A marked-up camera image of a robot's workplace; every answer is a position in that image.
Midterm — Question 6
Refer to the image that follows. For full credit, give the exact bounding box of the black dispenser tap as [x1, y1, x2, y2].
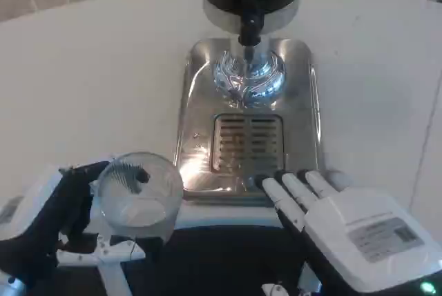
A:
[238, 0, 269, 61]

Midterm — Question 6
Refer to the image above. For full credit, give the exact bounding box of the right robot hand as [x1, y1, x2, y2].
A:
[254, 168, 442, 296]

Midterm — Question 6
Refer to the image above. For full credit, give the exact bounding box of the steel slotted drip grid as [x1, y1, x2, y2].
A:
[209, 113, 285, 175]

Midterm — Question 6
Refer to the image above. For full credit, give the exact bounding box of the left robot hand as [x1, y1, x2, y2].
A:
[0, 159, 146, 296]

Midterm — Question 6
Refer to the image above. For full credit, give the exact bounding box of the steel drip tray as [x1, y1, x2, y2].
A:
[173, 38, 325, 208]

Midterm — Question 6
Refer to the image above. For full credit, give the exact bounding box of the clear ribbed glass cup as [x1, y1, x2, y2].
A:
[90, 151, 184, 244]

